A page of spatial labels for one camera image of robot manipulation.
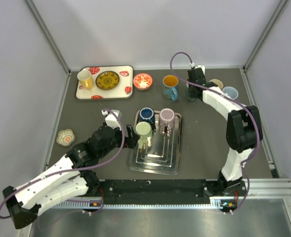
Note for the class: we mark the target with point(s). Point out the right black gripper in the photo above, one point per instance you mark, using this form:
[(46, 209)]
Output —
[(191, 94)]

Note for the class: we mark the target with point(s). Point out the dark blue mug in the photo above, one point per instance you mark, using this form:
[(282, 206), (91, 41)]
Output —
[(147, 115)]

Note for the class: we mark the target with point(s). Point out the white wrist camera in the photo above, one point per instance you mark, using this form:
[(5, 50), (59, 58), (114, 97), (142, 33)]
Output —
[(110, 118), (194, 66)]

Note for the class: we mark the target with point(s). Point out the yellow green patterned saucer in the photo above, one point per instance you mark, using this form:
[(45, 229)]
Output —
[(107, 80)]

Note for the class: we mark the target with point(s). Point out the white strawberry rectangular plate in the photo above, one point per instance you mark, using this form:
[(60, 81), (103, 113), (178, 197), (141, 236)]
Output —
[(123, 90)]

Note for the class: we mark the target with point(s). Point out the light blue mug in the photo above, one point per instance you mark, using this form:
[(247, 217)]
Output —
[(231, 92)]

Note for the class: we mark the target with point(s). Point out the red patterned small bowl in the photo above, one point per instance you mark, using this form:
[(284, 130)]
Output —
[(142, 81)]

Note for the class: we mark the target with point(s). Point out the purple mug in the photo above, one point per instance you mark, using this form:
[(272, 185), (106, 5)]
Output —
[(166, 121)]

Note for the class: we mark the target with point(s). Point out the small floral dish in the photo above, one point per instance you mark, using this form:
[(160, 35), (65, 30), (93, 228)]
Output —
[(65, 137)]

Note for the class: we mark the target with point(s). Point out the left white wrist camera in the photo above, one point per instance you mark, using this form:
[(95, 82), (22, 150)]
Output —
[(110, 118)]

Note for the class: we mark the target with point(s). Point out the teal mug white inside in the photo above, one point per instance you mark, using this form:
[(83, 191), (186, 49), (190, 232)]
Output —
[(187, 94)]

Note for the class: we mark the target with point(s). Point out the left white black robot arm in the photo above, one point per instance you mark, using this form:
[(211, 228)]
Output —
[(70, 176)]

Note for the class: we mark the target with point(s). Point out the light green mug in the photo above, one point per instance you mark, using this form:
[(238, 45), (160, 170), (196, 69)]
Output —
[(144, 130)]

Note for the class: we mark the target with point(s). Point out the silver metal tray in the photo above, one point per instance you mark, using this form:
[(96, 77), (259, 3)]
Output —
[(163, 156)]

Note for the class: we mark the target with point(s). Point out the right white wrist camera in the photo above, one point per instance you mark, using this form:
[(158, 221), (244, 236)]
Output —
[(194, 66)]

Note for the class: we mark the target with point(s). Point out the yellow white mug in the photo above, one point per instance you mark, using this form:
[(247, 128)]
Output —
[(85, 78)]

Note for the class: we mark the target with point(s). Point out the cream beige mug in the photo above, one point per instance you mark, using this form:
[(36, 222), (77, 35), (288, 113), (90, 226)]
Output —
[(218, 82)]

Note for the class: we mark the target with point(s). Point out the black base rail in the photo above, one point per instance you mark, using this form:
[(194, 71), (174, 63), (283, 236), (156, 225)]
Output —
[(159, 192)]

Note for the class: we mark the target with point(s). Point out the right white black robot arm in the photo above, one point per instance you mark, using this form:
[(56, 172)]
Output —
[(243, 130)]

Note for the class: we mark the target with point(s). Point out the blue mug orange inside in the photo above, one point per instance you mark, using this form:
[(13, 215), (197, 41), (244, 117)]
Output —
[(170, 87)]

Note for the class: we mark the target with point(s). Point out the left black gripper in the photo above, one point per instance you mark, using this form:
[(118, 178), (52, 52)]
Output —
[(130, 141)]

